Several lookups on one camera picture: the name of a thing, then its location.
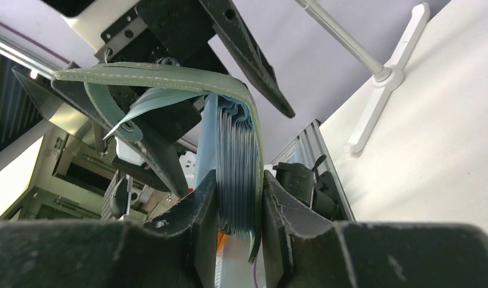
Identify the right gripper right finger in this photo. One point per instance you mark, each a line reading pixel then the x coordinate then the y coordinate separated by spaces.
pixel 303 249

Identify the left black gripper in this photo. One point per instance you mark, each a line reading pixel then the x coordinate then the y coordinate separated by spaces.
pixel 164 150

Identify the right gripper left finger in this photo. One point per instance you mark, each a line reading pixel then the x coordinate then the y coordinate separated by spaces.
pixel 175 249

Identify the white clothes rack pole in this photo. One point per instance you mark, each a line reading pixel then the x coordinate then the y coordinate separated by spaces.
pixel 386 78

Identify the aluminium frame rail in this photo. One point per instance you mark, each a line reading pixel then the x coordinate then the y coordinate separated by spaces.
pixel 307 143

